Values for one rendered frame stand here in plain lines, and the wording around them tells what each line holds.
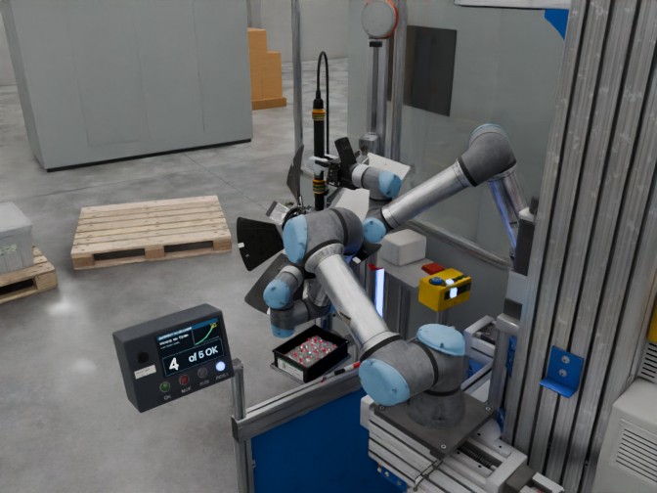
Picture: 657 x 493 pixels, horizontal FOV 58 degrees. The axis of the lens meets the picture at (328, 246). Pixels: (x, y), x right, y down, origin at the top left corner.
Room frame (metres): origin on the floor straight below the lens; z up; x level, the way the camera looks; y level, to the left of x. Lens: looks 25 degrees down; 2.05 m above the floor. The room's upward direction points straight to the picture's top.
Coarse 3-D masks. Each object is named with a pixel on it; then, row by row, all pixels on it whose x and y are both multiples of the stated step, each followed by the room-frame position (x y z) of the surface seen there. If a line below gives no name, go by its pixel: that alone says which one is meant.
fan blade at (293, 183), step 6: (300, 150) 2.30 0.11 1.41; (294, 156) 2.35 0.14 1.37; (300, 156) 2.27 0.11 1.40; (294, 162) 2.32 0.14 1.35; (300, 162) 2.24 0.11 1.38; (294, 168) 2.29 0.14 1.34; (300, 168) 2.22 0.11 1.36; (288, 174) 2.37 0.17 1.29; (294, 174) 2.27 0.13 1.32; (288, 180) 2.36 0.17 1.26; (294, 180) 2.25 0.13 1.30; (288, 186) 2.36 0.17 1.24; (294, 186) 2.26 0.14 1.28; (294, 192) 2.27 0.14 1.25; (294, 198) 2.28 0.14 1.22
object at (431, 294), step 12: (432, 276) 1.87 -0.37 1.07; (444, 276) 1.87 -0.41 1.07; (456, 276) 1.87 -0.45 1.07; (420, 288) 1.84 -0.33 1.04; (432, 288) 1.80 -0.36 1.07; (444, 288) 1.78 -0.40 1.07; (456, 288) 1.81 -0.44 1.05; (420, 300) 1.84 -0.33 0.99; (432, 300) 1.79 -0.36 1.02; (444, 300) 1.78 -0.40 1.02; (456, 300) 1.82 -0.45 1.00
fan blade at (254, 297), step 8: (280, 256) 1.98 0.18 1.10; (272, 264) 1.96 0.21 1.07; (280, 264) 1.96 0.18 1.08; (264, 272) 1.95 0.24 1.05; (272, 272) 1.94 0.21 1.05; (264, 280) 1.93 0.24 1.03; (272, 280) 1.92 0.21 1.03; (304, 280) 1.93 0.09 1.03; (256, 288) 1.91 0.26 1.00; (264, 288) 1.91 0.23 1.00; (248, 296) 1.90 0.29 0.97; (256, 296) 1.89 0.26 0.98; (296, 296) 1.88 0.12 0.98; (256, 304) 1.87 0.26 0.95; (264, 304) 1.87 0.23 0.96; (264, 312) 1.85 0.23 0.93
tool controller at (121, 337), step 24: (192, 312) 1.34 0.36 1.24; (216, 312) 1.32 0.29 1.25; (120, 336) 1.22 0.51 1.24; (144, 336) 1.21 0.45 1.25; (168, 336) 1.24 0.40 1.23; (192, 336) 1.27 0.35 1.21; (216, 336) 1.30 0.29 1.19; (120, 360) 1.23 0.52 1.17; (144, 360) 1.18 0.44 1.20; (192, 360) 1.25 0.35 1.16; (216, 360) 1.28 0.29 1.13; (144, 384) 1.17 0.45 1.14; (192, 384) 1.23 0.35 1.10; (144, 408) 1.15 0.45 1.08
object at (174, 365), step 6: (174, 354) 1.23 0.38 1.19; (180, 354) 1.24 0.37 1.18; (162, 360) 1.21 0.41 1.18; (168, 360) 1.22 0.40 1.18; (174, 360) 1.23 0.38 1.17; (180, 360) 1.23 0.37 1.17; (168, 366) 1.21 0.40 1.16; (174, 366) 1.22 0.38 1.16; (180, 366) 1.23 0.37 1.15; (168, 372) 1.21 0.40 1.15; (174, 372) 1.22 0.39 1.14
